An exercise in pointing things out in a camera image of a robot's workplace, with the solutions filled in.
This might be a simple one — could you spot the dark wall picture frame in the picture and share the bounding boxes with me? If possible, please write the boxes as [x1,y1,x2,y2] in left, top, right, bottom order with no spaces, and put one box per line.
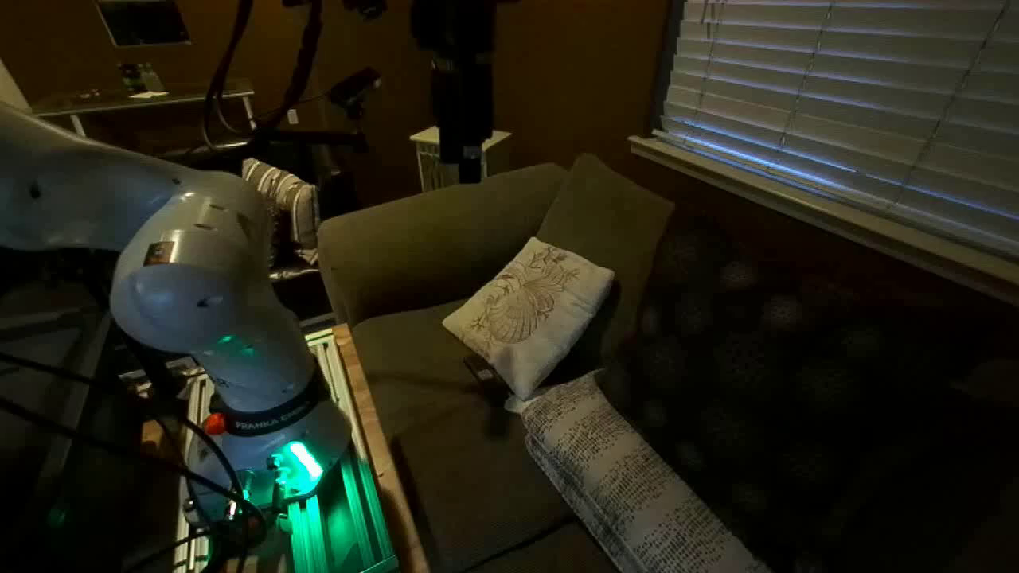
[92,0,196,50]

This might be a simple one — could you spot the white cabinet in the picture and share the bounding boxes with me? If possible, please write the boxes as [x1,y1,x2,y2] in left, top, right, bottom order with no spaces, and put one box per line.
[407,121,516,197]

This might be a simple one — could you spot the small desk device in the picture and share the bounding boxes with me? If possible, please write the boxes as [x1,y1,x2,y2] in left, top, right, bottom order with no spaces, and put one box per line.
[115,57,171,102]

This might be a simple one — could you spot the wooden robot mounting table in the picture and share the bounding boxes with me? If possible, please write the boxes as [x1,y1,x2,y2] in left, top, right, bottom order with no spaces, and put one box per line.
[136,317,432,573]

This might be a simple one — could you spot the black camera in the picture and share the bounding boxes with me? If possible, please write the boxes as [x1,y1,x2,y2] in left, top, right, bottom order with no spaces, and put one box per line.
[326,64,388,121]

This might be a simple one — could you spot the black base cables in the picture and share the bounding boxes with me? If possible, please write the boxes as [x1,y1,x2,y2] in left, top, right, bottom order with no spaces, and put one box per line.
[0,352,273,573]

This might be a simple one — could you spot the olive green couch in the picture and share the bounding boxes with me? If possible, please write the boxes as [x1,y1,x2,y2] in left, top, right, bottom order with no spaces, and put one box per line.
[316,152,1019,573]

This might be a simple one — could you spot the white coral print pillow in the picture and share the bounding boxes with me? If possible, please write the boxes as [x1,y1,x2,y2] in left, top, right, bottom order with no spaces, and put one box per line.
[438,235,617,401]

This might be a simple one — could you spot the white window blinds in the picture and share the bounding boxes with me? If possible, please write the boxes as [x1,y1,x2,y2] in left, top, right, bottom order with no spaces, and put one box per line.
[649,0,1019,265]

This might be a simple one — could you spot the black fuzzy blanket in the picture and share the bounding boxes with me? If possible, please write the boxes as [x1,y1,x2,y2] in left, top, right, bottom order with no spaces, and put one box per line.
[607,210,1019,573]

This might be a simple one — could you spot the white window sill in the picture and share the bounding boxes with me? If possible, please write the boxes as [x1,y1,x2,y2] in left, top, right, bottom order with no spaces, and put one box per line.
[627,129,1019,312]

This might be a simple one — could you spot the white knit throw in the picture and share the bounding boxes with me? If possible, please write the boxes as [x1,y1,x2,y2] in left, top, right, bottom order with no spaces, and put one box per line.
[238,157,326,248]

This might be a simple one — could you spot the small black device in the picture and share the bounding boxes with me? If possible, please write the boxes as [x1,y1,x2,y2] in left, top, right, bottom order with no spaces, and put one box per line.
[460,352,504,391]

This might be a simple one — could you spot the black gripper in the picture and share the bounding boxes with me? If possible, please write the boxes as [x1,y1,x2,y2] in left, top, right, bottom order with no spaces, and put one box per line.
[411,0,504,188]

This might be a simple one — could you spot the grey flat panel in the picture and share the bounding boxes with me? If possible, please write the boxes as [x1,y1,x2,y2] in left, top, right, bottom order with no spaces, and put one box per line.
[0,283,115,573]

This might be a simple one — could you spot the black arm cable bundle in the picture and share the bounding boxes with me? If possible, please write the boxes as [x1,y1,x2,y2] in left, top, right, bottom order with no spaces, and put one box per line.
[205,0,327,143]

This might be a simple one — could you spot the white grey knit pillow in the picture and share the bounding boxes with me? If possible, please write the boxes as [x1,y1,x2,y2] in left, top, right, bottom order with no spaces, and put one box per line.
[506,368,771,573]

